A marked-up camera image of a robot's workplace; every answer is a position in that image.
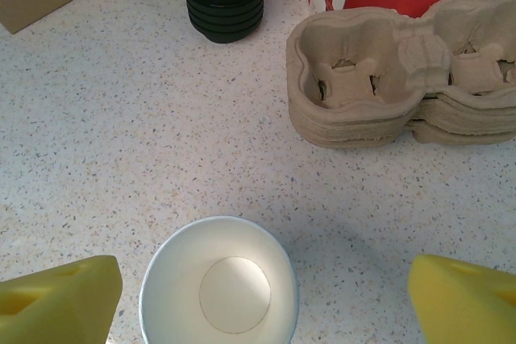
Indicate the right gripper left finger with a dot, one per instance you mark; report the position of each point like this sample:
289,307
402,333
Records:
60,307

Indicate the green paper cup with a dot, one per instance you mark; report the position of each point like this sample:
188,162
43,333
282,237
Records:
181,279

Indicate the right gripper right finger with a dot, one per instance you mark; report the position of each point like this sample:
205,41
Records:
455,307

